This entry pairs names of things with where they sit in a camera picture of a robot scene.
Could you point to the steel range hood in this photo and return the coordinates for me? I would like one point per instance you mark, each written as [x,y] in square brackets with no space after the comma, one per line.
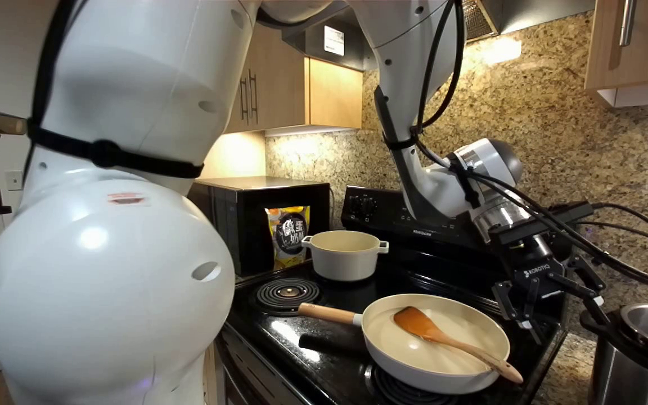
[338,39]

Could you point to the right upper wooden cabinet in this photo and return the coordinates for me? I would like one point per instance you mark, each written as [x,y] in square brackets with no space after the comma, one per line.
[617,68]

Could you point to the wooden cabinet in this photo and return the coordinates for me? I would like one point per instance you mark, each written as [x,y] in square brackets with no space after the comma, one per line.
[282,88]
[617,68]

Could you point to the yellow black snack bag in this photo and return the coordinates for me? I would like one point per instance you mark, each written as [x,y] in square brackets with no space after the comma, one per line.
[287,231]

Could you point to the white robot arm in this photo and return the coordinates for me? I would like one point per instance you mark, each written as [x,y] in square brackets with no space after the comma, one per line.
[111,282]

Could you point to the left upper wooden cabinet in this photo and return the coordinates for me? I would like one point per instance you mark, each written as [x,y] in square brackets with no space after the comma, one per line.
[282,88]

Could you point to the stainless steel pressure cooker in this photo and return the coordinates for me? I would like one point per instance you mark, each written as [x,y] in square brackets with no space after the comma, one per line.
[619,372]

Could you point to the black microwave oven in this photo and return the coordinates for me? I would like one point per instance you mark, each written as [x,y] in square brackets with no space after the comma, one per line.
[236,211]

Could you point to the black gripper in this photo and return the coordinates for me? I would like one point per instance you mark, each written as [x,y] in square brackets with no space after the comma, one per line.
[535,276]

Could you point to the white frying pan wooden handle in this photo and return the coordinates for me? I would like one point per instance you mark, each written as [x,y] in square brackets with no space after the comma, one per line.
[431,344]

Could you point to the wooden spatula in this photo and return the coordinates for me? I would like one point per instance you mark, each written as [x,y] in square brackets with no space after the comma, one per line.
[418,326]

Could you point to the black electric stove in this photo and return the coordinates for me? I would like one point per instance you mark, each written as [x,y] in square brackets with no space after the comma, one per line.
[275,356]

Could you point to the white pot with handles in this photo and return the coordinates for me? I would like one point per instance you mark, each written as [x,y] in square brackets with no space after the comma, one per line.
[345,256]

